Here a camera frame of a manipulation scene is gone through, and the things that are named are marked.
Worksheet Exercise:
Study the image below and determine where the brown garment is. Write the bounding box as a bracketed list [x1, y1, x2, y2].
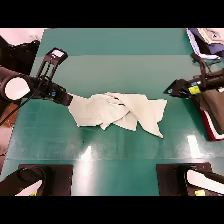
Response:
[196, 88, 224, 135]

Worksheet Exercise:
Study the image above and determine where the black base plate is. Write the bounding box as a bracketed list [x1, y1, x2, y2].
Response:
[18, 163, 74, 197]
[156, 162, 214, 197]

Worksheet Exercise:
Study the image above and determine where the white garment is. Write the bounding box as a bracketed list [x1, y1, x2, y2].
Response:
[202, 109, 224, 140]

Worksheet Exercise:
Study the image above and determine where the white shirt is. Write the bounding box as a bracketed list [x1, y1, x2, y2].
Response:
[68, 92, 168, 139]

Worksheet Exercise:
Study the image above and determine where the red garment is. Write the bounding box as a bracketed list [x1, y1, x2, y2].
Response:
[192, 96, 224, 142]

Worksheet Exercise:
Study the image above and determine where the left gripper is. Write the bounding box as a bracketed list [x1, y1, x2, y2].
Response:
[42, 82, 74, 107]

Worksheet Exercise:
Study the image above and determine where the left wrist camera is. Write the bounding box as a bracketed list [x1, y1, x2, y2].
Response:
[35, 47, 69, 82]

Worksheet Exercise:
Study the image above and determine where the dark blue garment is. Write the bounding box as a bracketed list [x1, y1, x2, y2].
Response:
[185, 28, 224, 62]

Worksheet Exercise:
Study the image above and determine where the pale printed garment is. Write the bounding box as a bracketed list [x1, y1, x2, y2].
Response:
[196, 28, 224, 47]

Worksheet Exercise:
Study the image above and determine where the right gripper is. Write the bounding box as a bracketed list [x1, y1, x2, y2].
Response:
[163, 78, 202, 99]

